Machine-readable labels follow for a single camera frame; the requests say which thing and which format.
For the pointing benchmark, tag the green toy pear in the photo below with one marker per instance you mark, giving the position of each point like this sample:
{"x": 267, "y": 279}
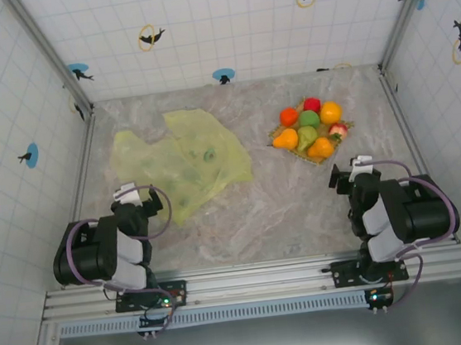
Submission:
{"x": 305, "y": 137}

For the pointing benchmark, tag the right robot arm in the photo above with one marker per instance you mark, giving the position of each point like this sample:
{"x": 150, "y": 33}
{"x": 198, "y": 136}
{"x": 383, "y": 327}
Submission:
{"x": 410, "y": 210}

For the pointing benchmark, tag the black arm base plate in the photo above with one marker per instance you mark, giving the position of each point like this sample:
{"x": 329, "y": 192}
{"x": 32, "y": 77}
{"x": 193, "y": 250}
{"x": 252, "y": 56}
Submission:
{"x": 177, "y": 289}
{"x": 342, "y": 272}

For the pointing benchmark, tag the aluminium table side rail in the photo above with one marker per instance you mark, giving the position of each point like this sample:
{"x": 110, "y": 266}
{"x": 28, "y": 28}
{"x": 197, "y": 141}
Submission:
{"x": 411, "y": 139}
{"x": 84, "y": 168}

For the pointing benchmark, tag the aluminium front rail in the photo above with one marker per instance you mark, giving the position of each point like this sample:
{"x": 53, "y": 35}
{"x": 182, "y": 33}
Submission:
{"x": 247, "y": 283}

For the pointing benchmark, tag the small circuit board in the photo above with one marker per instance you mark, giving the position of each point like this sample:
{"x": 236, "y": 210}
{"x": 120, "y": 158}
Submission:
{"x": 152, "y": 323}
{"x": 379, "y": 298}

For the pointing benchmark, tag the green toy apple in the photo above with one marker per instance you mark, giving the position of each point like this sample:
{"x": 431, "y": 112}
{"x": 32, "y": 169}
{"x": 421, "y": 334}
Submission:
{"x": 309, "y": 119}

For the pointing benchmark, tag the aluminium corner post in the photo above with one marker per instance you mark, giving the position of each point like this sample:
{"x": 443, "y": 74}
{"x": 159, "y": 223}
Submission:
{"x": 50, "y": 51}
{"x": 397, "y": 37}

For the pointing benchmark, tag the yellow-green plastic bag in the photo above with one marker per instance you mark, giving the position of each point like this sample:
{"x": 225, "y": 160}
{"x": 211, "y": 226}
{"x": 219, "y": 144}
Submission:
{"x": 171, "y": 162}

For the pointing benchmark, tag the red toy apple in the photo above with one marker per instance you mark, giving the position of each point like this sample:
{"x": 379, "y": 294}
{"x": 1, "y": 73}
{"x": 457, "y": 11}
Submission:
{"x": 312, "y": 104}

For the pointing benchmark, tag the orange toy pear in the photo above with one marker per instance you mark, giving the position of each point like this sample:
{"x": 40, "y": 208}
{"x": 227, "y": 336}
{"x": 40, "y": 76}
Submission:
{"x": 287, "y": 139}

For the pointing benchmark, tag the woven straw tray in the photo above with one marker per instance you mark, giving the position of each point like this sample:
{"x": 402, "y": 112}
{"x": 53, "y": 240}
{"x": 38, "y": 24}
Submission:
{"x": 345, "y": 136}

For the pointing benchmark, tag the orange toy mango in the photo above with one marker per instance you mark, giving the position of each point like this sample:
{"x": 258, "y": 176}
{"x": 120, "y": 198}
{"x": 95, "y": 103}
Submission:
{"x": 321, "y": 148}

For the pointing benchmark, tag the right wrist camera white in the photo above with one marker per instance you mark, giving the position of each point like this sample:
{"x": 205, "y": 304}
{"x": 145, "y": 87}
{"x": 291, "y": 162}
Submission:
{"x": 363, "y": 165}

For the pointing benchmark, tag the yellow-orange toy orange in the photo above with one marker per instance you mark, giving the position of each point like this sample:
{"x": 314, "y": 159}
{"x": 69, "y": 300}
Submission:
{"x": 330, "y": 113}

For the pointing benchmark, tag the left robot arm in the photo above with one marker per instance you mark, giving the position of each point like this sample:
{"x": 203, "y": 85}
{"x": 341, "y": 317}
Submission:
{"x": 94, "y": 254}

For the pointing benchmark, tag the red-orange toy tomato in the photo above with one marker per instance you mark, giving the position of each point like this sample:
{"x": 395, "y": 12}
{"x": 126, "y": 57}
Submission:
{"x": 289, "y": 116}

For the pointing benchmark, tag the red and white toy peach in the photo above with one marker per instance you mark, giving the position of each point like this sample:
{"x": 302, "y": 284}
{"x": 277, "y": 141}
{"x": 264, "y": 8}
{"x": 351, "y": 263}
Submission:
{"x": 339, "y": 130}

